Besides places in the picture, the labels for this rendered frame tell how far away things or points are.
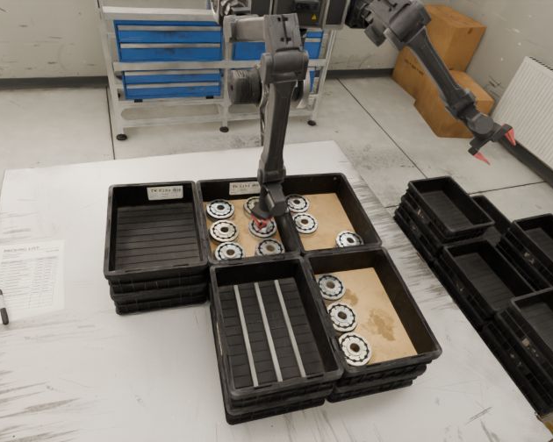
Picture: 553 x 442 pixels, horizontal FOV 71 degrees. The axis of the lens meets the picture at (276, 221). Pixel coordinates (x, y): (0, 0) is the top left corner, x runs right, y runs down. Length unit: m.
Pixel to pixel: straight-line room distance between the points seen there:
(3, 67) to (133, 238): 2.90
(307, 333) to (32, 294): 0.91
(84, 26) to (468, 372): 3.61
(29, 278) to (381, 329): 1.18
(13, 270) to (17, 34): 2.67
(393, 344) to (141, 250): 0.87
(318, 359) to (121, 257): 0.71
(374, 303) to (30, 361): 1.06
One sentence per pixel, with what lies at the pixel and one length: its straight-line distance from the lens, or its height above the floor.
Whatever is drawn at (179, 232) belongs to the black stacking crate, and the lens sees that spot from 1.44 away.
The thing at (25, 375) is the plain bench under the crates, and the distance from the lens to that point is 1.39.
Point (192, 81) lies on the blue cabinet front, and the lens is 3.21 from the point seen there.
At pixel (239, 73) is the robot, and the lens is 2.17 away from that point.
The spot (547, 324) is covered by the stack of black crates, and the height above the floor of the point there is 0.49.
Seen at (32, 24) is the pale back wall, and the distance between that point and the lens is 3.96.
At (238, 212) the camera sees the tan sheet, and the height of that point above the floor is 0.83.
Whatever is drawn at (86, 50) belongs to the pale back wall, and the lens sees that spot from 4.00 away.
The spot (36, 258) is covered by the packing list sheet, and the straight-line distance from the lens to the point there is 1.64.
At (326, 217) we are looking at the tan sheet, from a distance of 1.56.
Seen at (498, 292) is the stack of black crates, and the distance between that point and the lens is 2.32.
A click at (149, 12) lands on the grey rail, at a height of 0.93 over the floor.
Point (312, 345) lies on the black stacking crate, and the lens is 1.22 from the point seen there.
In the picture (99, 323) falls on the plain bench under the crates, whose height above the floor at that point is 0.70.
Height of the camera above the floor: 1.89
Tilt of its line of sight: 45 degrees down
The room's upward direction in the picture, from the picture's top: 11 degrees clockwise
